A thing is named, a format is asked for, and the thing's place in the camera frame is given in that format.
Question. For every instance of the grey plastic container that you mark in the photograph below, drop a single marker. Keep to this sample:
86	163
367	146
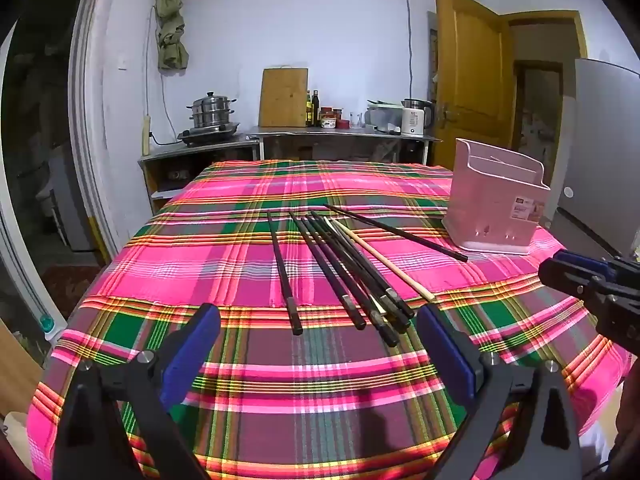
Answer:
382	117

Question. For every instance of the teal-capped bottle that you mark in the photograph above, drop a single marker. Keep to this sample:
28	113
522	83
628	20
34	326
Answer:
47	324

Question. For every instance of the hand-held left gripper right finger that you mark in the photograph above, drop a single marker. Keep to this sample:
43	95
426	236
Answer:
445	355

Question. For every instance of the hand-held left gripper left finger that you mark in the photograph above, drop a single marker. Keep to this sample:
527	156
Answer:
192	355

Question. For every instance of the white electric kettle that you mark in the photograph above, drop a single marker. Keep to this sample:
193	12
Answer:
412	120

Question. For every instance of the glass sliding door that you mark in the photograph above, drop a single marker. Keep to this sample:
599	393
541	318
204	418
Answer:
40	160

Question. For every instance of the grey refrigerator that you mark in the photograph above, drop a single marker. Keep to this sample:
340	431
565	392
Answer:
600	150

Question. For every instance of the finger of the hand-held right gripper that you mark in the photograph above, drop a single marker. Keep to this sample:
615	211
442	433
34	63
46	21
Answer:
575	260
612	310

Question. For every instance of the low steel table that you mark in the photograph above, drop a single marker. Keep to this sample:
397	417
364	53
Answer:
200	147

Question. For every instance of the bunch of chopsticks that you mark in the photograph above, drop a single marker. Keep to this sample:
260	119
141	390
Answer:
331	271

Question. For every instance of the green curtain cloth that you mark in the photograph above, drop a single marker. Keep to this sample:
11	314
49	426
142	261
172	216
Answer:
170	35

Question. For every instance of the yellowed power strip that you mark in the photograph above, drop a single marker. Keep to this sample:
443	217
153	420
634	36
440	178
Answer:
146	137

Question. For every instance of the black induction cooktop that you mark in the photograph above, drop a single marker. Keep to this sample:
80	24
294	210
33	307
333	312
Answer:
210	134

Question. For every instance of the steel steamer pot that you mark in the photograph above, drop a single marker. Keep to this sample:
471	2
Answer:
211	109

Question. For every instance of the pink plaid tablecloth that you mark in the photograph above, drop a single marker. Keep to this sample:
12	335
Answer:
310	400

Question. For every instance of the small red container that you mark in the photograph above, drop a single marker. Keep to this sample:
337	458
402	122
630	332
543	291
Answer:
343	123

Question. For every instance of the clear drinking glass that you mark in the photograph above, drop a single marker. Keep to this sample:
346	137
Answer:
357	120

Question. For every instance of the wooden cutting board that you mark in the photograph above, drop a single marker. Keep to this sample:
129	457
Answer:
282	97

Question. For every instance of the tall steel counter table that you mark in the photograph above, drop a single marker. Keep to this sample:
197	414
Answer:
345	132

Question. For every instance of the dark oil bottle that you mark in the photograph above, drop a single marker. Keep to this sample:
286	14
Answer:
309	112
316	110

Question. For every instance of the white wall switch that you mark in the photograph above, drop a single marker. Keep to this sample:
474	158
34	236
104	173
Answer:
121	62

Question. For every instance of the yellow wooden door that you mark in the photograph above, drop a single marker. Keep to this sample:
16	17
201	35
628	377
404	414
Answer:
472	75

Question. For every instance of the pink plastic utensil holder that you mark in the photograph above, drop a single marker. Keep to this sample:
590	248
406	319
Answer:
492	205

